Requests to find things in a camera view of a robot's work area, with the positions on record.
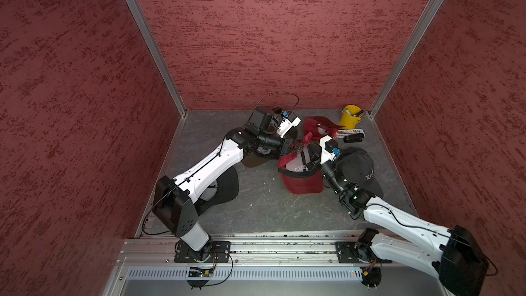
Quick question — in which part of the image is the red baseball cap front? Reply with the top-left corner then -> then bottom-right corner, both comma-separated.
278,134 -> 324,195

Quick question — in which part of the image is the red baseball cap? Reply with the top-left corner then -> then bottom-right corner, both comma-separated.
278,134 -> 324,195
303,116 -> 342,141

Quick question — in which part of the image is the dark grey baseball cap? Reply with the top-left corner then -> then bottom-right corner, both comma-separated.
336,147 -> 384,198

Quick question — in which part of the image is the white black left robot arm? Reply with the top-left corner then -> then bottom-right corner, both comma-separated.
151,108 -> 301,253

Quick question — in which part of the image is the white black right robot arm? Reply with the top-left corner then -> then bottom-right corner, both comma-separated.
314,140 -> 492,295

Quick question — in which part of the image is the red baseball cap back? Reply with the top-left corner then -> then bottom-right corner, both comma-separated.
303,116 -> 342,141

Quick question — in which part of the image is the brown baseball cap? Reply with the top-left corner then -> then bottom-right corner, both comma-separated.
241,127 -> 298,168

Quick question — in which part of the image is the black baseball cap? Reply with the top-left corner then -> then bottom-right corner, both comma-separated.
195,167 -> 239,216

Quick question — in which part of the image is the white toothpaste box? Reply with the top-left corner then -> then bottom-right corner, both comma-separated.
334,129 -> 365,138

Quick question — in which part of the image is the yellow plastic bucket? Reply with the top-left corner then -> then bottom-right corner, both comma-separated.
339,105 -> 364,130

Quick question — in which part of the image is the small black device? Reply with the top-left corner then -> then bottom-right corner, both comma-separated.
343,133 -> 365,144

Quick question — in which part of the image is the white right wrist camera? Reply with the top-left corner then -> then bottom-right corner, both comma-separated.
319,135 -> 341,164

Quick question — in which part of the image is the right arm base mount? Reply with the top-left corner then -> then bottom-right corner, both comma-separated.
335,241 -> 393,264

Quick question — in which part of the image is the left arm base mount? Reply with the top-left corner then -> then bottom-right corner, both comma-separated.
174,241 -> 231,264

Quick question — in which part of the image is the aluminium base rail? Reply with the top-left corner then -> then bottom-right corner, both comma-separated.
116,230 -> 363,267

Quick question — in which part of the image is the aluminium corner post right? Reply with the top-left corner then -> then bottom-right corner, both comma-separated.
368,0 -> 445,119

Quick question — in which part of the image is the aluminium corner post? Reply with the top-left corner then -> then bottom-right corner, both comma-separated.
125,0 -> 188,119
368,0 -> 445,119

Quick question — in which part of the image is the aluminium corner post left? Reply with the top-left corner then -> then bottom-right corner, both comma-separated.
125,0 -> 188,119

